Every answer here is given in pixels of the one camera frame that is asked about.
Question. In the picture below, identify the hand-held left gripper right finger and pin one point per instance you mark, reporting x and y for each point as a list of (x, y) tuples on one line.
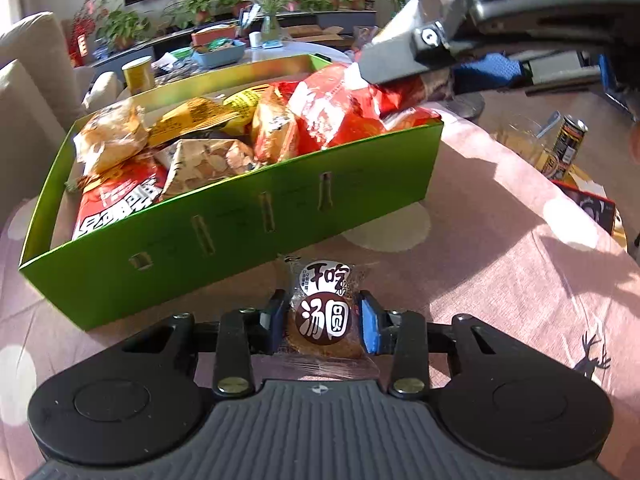
[(371, 327)]

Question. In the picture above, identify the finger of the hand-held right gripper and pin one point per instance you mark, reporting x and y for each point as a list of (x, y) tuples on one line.
[(495, 70), (395, 62)]

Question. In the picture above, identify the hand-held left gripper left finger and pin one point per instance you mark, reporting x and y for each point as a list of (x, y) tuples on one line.
[(272, 325)]

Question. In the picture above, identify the round pastry clear packet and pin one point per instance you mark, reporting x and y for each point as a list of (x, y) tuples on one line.
[(322, 320)]

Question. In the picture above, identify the red potato chips bag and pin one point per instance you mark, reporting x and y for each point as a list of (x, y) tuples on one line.
[(340, 110)]

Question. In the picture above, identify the green cardboard box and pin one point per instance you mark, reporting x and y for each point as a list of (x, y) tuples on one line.
[(225, 255)]

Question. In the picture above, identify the beige biscuit snack packet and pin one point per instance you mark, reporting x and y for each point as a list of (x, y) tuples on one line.
[(205, 162)]

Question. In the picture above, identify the red white-lettered snack bag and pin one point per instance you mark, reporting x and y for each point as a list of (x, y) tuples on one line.
[(120, 200)]

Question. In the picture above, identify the yellow red snack bag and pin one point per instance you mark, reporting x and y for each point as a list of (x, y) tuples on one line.
[(195, 120)]

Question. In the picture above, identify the orange bread packet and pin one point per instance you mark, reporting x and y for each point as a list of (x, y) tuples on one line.
[(107, 135)]

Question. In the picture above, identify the clear glass cup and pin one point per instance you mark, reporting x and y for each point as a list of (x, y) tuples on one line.
[(520, 140)]

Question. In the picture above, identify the brown cardboard box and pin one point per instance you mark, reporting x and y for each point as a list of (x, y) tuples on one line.
[(315, 36)]

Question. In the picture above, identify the black yellow drink can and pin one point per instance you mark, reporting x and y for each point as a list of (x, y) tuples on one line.
[(567, 145)]

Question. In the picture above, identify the glass vase with plant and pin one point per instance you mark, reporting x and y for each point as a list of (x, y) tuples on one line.
[(272, 30)]

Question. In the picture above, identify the yellow side table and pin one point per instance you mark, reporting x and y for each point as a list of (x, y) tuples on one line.
[(580, 176)]

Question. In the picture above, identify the small white cup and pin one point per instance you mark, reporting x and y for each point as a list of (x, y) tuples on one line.
[(256, 40)]

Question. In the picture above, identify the red black box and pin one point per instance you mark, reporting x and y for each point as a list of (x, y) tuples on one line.
[(595, 207)]

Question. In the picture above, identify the blue tray with items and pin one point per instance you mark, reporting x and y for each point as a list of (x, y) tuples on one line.
[(220, 56)]

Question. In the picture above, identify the orange box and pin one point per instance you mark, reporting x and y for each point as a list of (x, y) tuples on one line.
[(215, 35)]

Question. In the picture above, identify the red flower decoration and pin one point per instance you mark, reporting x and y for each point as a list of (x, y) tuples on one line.
[(85, 30)]

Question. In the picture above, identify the beige sofa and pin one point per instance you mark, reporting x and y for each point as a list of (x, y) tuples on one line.
[(30, 60)]

